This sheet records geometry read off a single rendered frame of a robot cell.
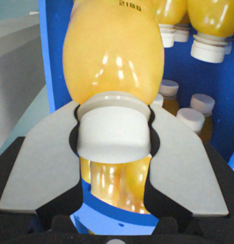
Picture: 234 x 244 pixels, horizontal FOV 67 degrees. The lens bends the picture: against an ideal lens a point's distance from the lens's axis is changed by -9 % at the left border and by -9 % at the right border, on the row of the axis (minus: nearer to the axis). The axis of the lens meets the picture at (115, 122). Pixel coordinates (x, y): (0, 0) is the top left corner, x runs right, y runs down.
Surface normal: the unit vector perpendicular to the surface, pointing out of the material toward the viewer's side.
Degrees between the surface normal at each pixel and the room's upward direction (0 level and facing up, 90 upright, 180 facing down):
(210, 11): 42
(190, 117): 90
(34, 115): 0
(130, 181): 51
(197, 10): 62
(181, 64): 32
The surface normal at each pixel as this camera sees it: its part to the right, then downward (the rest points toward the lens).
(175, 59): -0.44, 0.48
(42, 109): 0.00, 0.56
